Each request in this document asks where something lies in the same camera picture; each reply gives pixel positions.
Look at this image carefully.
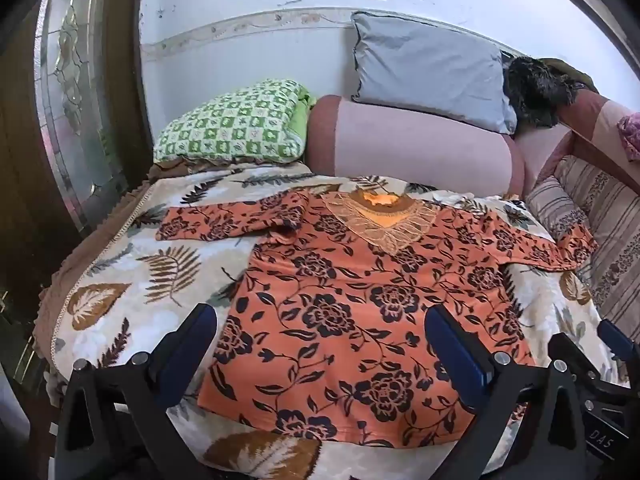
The pink bolster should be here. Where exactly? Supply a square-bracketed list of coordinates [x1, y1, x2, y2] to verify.
[305, 94, 526, 197]

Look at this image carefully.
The wooden door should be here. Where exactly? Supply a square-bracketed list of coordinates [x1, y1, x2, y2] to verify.
[0, 0, 154, 411]

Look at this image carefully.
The green checkered pillow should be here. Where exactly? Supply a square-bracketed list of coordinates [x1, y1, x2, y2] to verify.
[152, 78, 317, 165]

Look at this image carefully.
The leaf print blanket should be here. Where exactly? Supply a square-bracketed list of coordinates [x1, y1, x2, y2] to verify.
[47, 167, 631, 480]

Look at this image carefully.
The dark furry cloth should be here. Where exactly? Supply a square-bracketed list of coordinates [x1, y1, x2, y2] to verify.
[502, 56, 583, 128]

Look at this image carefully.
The patterned glass door panel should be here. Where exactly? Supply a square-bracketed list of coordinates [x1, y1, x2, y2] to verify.
[34, 0, 132, 233]

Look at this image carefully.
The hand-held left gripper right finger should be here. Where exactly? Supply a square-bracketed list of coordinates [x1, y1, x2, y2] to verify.
[424, 304, 589, 480]

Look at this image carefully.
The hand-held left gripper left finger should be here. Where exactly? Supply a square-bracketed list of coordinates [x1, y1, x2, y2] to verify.
[55, 303, 219, 480]

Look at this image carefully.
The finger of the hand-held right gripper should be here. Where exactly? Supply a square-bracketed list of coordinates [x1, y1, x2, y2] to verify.
[597, 318, 640, 367]
[547, 332, 619, 397]

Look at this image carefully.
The orange floral blouse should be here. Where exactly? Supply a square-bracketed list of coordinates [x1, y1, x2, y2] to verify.
[155, 187, 599, 448]

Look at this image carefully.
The pink maroon cushion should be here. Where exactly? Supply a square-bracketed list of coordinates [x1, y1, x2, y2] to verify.
[515, 87, 640, 196]

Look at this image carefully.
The grey pillow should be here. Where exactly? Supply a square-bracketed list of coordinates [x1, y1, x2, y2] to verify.
[350, 11, 518, 135]

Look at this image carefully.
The pink floral cloth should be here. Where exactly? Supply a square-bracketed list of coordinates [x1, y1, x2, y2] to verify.
[616, 112, 640, 162]

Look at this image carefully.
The striped cushion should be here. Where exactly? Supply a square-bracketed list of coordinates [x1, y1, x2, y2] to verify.
[525, 154, 640, 346]

